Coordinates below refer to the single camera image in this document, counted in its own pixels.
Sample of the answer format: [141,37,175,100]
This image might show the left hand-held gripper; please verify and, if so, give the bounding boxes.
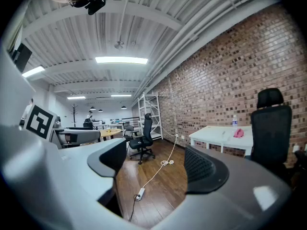
[23,103,101,150]

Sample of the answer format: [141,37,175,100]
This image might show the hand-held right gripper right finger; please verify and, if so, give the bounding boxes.
[167,145,292,230]

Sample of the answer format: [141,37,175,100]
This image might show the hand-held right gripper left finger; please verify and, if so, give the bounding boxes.
[0,125,127,227]

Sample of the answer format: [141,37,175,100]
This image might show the wooden coat rack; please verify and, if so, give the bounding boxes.
[70,103,81,128]

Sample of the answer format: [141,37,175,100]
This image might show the round wooden table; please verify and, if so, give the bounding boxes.
[99,127,123,141]

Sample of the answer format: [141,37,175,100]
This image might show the grey office chair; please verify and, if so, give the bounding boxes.
[123,125,135,139]

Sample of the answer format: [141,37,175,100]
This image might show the white rectangular table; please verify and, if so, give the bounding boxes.
[189,125,254,157]

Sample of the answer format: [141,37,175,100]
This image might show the black high-back office chair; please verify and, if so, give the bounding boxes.
[244,87,294,174]

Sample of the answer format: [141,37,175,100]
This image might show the black mesh office chair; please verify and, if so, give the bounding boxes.
[129,113,156,165]

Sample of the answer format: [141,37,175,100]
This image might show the white metal shelf rack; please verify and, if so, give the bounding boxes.
[137,92,164,140]

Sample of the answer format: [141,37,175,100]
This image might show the white power cable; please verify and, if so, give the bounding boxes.
[142,133,179,189]

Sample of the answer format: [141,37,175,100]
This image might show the black thin cable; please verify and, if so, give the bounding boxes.
[128,194,142,223]

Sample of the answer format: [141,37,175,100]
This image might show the black wall-mounted screen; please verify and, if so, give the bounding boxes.
[11,43,33,73]

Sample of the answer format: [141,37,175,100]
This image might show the black head-worn camera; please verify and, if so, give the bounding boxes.
[69,0,106,16]

